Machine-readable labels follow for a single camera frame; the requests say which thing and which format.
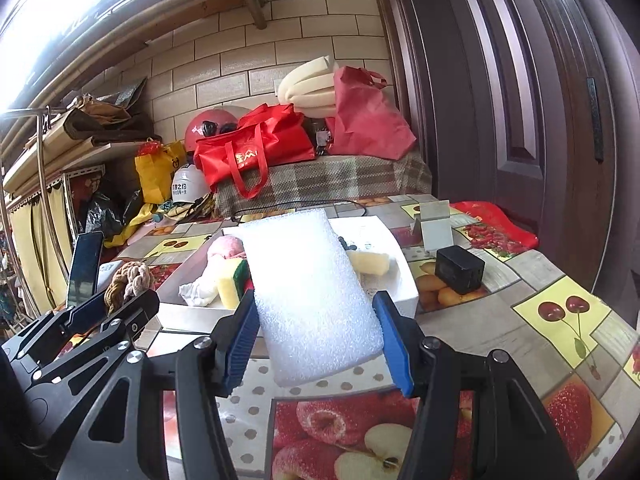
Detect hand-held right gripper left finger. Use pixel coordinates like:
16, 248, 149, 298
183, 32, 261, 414
57, 289, 261, 480

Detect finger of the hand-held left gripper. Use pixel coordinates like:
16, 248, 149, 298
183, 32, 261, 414
20, 296, 108, 361
30, 290, 161, 396

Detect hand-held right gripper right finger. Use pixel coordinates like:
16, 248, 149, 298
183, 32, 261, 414
372, 290, 586, 480

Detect braided beige rope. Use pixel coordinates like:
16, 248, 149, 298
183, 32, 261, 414
104, 261, 153, 317

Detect white cardboard box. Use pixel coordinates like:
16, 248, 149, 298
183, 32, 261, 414
157, 215, 420, 333

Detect yellow green sponge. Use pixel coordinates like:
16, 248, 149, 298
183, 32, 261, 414
217, 258, 252, 310

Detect white cloth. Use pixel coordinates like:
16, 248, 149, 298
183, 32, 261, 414
179, 260, 226, 307

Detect thick white foam block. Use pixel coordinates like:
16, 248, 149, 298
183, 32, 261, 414
237, 208, 385, 388

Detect pale yellow foam piece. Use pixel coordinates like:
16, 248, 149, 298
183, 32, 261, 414
348, 250, 391, 277

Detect pink plush toy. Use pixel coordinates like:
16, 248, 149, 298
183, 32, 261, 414
207, 235, 247, 272

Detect black smartphone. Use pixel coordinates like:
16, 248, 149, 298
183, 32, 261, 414
66, 232, 105, 309

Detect small white box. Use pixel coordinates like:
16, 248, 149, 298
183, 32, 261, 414
95, 260, 126, 292

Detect yellow curtain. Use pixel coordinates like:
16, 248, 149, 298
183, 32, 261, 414
9, 192, 73, 306

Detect small black box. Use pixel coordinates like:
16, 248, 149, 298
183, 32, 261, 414
435, 246, 486, 294

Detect black plastic bag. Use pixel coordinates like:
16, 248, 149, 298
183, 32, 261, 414
85, 190, 144, 241

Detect yellow cloth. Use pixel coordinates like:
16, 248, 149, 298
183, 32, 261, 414
102, 202, 216, 249

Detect grey metal phone stand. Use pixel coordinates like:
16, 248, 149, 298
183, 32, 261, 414
410, 201, 455, 253

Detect yellow bag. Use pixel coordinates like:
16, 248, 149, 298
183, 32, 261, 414
135, 140, 187, 204

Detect white helmet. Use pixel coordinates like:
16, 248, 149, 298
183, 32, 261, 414
171, 164, 213, 206

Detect wooden shelf board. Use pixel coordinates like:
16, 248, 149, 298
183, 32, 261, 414
0, 135, 151, 197

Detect red plastic bag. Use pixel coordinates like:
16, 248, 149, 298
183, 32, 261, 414
450, 201, 540, 257

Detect plaid covered bench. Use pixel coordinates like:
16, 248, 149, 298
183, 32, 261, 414
212, 152, 433, 217

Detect folded brown bags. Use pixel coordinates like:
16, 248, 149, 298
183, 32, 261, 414
10, 77, 164, 162

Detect shiny red tote bag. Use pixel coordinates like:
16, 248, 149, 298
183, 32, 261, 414
193, 103, 317, 200

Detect pink helmet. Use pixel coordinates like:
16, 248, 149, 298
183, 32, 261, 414
184, 108, 251, 152

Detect matte red fabric bag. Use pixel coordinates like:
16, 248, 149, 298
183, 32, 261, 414
325, 65, 418, 162

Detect cream foam roll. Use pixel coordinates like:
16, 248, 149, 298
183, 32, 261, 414
276, 56, 347, 116

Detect dark red door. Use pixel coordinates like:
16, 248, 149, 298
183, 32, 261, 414
370, 0, 640, 321

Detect black cable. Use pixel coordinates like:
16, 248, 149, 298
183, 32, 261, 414
232, 199, 369, 222

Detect black door handle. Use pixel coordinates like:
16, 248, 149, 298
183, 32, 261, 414
586, 77, 604, 162

